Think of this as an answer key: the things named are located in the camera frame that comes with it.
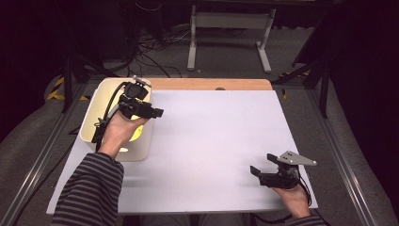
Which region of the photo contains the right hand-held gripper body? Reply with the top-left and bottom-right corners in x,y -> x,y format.
259,150 -> 318,190

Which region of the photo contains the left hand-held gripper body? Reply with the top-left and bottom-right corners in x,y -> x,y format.
118,74 -> 152,121

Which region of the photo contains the yellow shuttlecock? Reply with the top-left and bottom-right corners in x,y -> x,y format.
129,124 -> 145,143

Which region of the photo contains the white plastic bin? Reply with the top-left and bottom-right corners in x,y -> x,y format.
78,77 -> 155,163

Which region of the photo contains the person's left hand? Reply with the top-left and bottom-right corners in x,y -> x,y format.
97,110 -> 151,158

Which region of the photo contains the person's right hand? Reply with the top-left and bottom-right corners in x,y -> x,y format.
270,185 -> 311,219

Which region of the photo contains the white table mat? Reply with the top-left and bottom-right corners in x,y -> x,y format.
46,89 -> 319,216

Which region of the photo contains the black tripod stand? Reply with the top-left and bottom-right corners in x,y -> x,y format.
60,53 -> 120,114

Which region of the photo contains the black metal stand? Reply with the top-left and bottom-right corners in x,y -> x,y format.
271,18 -> 332,120

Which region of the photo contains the yellow black hazard tape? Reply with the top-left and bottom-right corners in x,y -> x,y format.
46,76 -> 90,102

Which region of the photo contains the dark curtain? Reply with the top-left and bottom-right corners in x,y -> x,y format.
326,0 -> 399,208

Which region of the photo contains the right hand-held gripper cable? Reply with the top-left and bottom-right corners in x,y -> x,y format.
250,173 -> 314,225

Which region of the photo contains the hand-held gripper cable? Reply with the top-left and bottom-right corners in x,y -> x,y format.
250,173 -> 314,225
91,81 -> 130,153

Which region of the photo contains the bundle of black floor cables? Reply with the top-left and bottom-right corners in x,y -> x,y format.
125,27 -> 192,79

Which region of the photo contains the aluminium floor rail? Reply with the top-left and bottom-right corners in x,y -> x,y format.
0,83 -> 90,226
305,89 -> 382,226

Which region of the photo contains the left hand-held gripper cable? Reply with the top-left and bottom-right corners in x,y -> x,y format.
91,81 -> 130,153

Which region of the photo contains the white metal stand frame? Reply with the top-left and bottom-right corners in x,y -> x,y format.
186,4 -> 277,73

